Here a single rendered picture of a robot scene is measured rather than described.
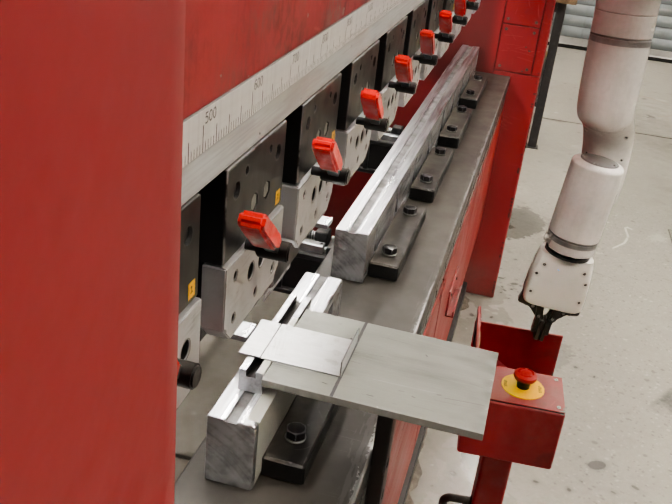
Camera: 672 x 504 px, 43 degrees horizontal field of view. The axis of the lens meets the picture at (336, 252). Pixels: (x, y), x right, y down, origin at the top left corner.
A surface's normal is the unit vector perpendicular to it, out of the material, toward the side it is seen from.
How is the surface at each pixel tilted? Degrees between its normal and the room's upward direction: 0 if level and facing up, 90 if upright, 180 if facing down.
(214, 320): 90
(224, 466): 90
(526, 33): 90
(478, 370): 0
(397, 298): 0
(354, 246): 90
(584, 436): 0
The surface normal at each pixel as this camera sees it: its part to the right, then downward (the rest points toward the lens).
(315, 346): 0.10, -0.89
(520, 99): -0.26, 0.40
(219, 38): 0.96, 0.21
